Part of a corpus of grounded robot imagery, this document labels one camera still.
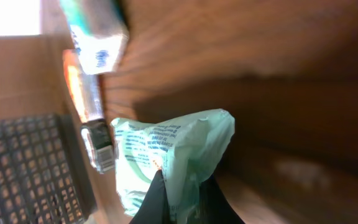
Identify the small teal box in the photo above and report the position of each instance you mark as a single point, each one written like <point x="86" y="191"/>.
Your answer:
<point x="98" y="32"/>

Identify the small orange box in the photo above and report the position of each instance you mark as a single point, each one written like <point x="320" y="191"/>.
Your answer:
<point x="83" y="89"/>

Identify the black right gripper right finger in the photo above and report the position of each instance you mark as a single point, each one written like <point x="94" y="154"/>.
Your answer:
<point x="213" y="208"/>

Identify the teal candy pouch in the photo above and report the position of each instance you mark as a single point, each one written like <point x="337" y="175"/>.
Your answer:
<point x="186" y="149"/>

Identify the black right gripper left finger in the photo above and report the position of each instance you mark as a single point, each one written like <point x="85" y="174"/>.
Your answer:
<point x="154" y="208"/>

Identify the black round-logo packet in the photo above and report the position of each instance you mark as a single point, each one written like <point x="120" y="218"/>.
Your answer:
<point x="98" y="144"/>

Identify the grey plastic shopping basket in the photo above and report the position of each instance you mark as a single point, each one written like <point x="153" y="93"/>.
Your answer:
<point x="43" y="178"/>

